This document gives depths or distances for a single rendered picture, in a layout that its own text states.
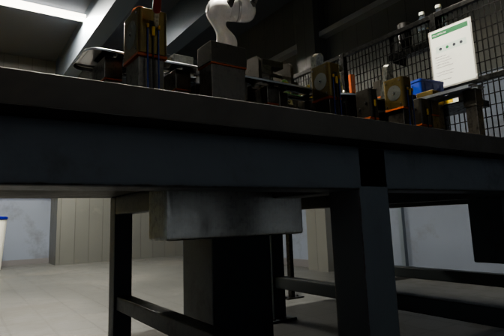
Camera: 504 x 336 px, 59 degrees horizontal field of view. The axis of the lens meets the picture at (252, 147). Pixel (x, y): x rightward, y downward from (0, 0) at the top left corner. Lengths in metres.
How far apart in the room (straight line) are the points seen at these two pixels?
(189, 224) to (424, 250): 3.34
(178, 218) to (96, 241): 6.32
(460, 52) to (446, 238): 1.95
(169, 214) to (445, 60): 1.83
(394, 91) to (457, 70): 0.68
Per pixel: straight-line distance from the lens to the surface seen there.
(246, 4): 2.10
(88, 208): 7.16
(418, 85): 2.22
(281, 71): 1.94
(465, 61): 2.37
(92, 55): 1.33
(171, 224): 0.88
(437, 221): 4.00
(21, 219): 7.56
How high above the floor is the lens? 0.53
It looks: 9 degrees up
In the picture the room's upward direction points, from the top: 2 degrees counter-clockwise
